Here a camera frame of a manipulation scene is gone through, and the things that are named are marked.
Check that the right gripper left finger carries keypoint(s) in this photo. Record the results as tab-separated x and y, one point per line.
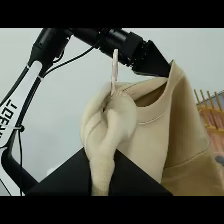
63	180

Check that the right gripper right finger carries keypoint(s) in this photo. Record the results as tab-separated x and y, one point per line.
136	180

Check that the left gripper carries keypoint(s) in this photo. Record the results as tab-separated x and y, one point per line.
135	50

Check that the beige sweatshirt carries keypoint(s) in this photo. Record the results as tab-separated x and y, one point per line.
186	150

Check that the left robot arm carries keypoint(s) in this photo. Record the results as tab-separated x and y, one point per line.
50	46

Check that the yellow wooden rack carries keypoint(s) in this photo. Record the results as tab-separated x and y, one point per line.
211	113

